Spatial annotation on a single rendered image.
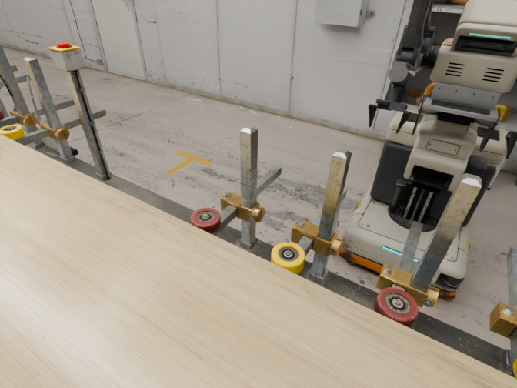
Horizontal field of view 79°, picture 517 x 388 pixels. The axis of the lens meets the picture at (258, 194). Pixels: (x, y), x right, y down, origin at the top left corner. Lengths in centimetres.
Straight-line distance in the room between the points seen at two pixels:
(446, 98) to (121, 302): 132
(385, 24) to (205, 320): 305
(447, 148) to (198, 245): 116
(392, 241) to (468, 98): 79
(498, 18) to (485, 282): 145
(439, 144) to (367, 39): 200
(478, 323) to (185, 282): 165
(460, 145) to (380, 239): 62
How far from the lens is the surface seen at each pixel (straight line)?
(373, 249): 186
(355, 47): 344
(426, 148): 159
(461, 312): 207
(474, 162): 174
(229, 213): 94
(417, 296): 89
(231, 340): 63
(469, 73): 148
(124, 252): 82
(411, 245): 101
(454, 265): 186
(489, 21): 141
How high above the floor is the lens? 145
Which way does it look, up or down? 36 degrees down
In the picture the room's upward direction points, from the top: 2 degrees clockwise
